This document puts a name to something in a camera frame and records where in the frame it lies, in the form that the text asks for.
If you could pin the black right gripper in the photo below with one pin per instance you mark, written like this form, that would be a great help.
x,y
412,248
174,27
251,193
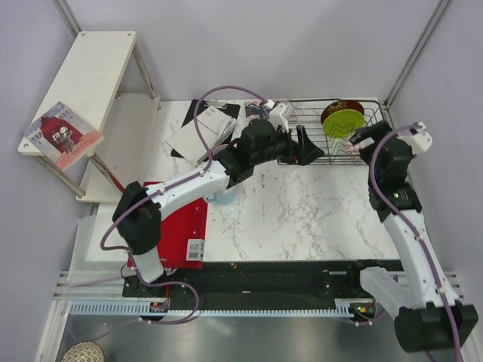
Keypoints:
x,y
376,131

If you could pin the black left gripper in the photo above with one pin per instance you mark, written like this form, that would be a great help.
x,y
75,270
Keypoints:
x,y
302,154

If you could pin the green plate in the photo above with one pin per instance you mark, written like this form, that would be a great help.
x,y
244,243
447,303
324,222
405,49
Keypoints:
x,y
343,123

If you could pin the light blue mug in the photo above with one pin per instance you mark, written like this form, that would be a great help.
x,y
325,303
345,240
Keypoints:
x,y
222,197

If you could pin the pink plastic cup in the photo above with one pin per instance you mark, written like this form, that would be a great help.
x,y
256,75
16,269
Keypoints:
x,y
219,148

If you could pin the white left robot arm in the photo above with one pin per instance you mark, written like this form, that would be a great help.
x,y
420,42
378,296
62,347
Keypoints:
x,y
225,170

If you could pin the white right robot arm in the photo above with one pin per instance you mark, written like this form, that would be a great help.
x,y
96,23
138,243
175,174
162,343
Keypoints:
x,y
428,315

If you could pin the red white patterned mug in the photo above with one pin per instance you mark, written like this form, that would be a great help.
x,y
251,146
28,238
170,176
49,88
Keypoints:
x,y
351,149

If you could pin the red floral bowl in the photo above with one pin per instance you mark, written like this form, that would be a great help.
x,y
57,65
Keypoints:
x,y
340,105

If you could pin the blue pink book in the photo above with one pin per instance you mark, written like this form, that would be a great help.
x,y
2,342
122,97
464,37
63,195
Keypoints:
x,y
260,110

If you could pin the white paper booklet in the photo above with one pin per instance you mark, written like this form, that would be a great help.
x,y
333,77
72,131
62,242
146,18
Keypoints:
x,y
186,141

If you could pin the red folder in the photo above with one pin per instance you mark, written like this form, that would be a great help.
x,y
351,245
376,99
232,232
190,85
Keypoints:
x,y
181,234

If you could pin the white wooden shelf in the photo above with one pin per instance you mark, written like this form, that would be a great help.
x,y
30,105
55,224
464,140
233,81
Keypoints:
x,y
88,82

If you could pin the red illustrated book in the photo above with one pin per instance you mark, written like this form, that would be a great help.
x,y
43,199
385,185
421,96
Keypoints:
x,y
62,136

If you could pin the patterned round object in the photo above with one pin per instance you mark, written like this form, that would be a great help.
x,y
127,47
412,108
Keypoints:
x,y
86,351

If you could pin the black wire dish rack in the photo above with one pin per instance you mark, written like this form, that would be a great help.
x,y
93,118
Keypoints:
x,y
307,112

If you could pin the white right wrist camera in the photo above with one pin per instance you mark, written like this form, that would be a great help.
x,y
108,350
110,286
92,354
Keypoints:
x,y
418,139

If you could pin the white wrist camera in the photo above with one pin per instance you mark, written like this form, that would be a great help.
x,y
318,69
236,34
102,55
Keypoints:
x,y
279,112
418,139

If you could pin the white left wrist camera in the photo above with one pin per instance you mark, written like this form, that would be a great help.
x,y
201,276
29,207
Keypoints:
x,y
279,112

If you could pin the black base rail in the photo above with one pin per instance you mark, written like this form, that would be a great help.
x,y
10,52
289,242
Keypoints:
x,y
260,284

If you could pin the white cable duct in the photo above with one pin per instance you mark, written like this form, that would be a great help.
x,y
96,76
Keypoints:
x,y
340,308

